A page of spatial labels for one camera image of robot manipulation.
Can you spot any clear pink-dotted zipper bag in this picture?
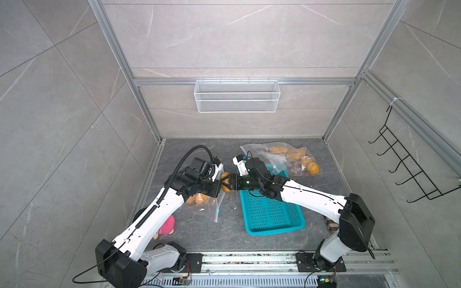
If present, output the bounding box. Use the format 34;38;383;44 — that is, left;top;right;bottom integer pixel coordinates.
285;147;321;176

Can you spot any black wire hook rack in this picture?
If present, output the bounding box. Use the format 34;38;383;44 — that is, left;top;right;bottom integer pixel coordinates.
368;105;461;204

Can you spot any teal plastic basket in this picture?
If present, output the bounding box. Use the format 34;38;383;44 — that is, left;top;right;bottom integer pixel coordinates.
239;168;306;236

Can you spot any clear plastic bag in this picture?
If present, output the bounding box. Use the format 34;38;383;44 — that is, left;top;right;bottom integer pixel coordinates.
240;142;310;177
177;163;224;223

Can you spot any white wire mesh shelf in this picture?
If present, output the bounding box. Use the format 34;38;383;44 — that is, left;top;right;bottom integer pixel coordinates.
194;80;281;114

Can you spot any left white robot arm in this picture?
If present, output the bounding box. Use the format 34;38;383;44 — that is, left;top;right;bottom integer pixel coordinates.
96;174;221;288

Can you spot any black corrugated cable conduit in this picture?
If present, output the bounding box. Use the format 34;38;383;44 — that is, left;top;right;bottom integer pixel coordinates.
134;144;214;229

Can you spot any checkered beige cloth item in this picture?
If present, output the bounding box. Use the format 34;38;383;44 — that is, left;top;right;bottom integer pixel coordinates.
325;218;339;233

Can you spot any metal base rail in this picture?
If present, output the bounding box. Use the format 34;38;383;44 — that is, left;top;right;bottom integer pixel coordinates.
144;250;406;288

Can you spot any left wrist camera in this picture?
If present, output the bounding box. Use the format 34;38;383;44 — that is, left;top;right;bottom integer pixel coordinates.
211;157;224;181

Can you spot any pink plush pig toy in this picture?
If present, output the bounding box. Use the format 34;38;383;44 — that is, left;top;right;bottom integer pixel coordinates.
153;215;175;240

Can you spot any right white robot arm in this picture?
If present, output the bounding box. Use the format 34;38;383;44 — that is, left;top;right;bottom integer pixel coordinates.
221;155;375;270

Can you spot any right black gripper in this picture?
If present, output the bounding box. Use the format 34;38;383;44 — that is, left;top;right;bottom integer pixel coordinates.
221;174;264;192

